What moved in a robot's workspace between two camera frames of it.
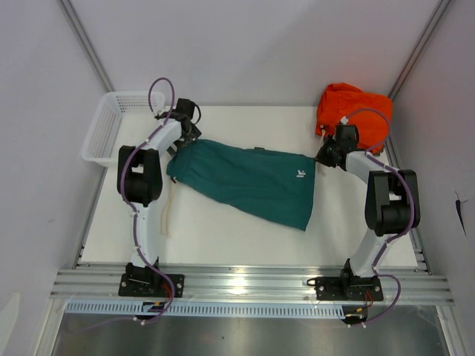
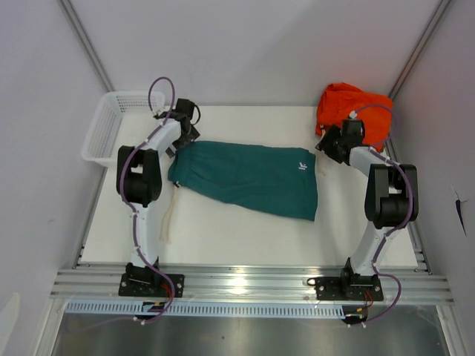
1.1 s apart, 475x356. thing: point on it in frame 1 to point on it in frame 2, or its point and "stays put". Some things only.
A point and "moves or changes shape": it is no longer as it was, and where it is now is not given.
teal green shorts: x=278 y=187 moves or changes shape
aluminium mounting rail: x=254 y=285 stays put
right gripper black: x=320 y=156 to x=333 y=133
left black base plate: x=149 y=286 stays put
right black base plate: x=348 y=288 stays put
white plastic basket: x=120 y=119 stays put
